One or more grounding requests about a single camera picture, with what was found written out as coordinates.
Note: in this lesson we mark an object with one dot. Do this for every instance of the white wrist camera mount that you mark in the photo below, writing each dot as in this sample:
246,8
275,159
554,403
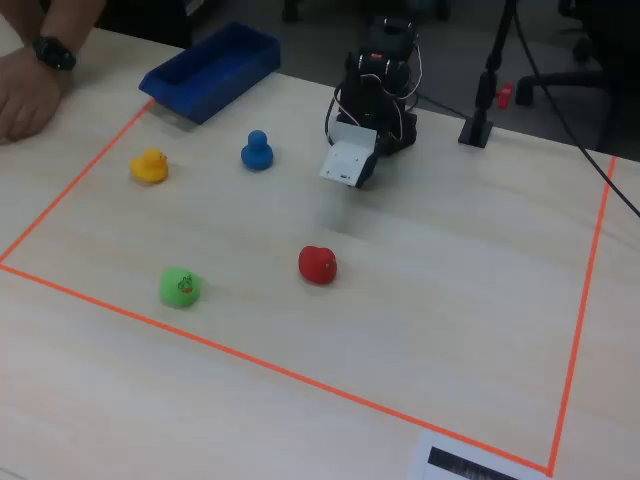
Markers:
345,157

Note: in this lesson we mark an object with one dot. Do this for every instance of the person's bare hand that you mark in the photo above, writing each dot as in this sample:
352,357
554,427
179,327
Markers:
27,95

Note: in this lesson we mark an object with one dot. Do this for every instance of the blue plastic bin box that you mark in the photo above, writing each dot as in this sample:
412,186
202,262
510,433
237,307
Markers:
210,75

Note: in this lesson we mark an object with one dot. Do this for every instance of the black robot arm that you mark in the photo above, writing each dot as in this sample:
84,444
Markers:
372,100

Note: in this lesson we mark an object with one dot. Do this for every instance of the red rubber duck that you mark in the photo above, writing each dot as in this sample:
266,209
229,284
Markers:
316,265

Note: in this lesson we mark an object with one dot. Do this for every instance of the black office chair base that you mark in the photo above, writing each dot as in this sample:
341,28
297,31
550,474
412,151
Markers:
560,80

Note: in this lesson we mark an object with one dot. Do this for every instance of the black wrist watch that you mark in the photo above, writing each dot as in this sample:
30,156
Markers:
55,52

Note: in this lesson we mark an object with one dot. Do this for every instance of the blue rubber duck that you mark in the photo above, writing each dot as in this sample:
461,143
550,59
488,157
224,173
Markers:
257,154

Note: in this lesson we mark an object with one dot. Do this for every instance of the black camera stand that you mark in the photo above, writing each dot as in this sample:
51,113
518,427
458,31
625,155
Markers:
482,100

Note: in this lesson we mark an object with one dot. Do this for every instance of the white paper with black bar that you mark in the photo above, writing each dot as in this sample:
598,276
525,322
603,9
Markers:
420,460

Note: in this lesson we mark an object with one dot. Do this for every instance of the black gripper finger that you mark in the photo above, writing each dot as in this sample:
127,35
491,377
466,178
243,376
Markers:
369,169

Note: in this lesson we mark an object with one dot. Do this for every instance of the yellow banana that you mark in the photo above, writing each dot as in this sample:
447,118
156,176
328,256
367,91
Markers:
148,169

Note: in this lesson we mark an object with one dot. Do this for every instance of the person's bare forearm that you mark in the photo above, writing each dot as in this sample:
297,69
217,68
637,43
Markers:
70,20

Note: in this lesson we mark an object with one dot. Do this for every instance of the orange tape line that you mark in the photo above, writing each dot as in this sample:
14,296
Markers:
582,310
280,367

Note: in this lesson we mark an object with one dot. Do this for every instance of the green rubber duck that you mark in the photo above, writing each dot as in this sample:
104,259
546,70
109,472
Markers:
177,290

